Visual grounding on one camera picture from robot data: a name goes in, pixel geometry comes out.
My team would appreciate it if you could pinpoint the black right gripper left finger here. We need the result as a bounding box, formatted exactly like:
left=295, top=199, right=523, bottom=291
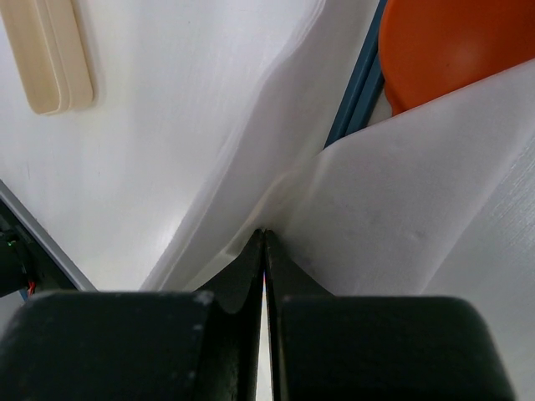
left=1, top=231, right=263, bottom=400

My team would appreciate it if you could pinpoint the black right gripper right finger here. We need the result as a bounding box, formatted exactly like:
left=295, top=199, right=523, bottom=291
left=264, top=231, right=515, bottom=400

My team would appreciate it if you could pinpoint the white paper napkin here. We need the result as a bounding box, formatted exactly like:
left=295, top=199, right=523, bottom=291
left=144, top=1, right=534, bottom=297

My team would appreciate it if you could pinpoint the orange plastic spoon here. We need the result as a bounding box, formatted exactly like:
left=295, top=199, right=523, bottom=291
left=379, top=0, right=534, bottom=114

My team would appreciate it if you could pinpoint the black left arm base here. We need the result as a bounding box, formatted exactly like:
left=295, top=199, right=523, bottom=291
left=1, top=201, right=77, bottom=300

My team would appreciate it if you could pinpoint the beige utensil case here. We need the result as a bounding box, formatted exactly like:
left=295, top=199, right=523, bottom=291
left=1, top=1, right=94, bottom=115

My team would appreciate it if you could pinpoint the aluminium front rail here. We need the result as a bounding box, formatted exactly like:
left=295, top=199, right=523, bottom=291
left=1, top=184, right=96, bottom=292

